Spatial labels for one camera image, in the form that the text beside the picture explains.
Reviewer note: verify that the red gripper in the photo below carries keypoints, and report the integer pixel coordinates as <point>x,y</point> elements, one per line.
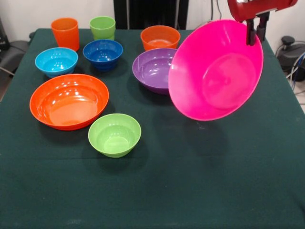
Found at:
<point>255,7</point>

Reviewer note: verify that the large pink bowl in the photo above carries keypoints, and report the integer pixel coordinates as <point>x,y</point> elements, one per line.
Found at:
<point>214,78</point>

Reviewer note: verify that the grey wheeled floor base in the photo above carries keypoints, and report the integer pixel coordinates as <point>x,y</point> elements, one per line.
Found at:
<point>14,53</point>
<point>291,51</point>

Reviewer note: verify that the small deep orange bowl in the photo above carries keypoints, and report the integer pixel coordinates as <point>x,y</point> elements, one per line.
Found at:
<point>160,37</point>

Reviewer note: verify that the purple bowl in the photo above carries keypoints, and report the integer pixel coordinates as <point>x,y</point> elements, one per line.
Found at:
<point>152,70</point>

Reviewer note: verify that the green cup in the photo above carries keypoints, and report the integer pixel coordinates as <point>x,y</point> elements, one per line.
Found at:
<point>102,27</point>

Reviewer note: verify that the small dark blue bowl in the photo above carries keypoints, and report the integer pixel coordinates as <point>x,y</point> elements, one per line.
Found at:
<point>103,53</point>

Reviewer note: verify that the small green bowl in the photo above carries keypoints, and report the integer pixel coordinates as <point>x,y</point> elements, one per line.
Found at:
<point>114,136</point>

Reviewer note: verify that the orange cup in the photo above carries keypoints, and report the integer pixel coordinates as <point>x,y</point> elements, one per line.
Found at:
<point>66,34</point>

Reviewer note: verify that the dark green tablecloth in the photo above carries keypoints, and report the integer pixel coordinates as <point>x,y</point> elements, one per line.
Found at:
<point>152,190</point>

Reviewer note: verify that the wide orange bowl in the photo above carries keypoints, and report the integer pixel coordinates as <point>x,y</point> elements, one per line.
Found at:
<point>69,105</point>

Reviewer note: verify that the small light blue bowl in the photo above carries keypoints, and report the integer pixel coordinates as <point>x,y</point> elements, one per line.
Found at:
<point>56,62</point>

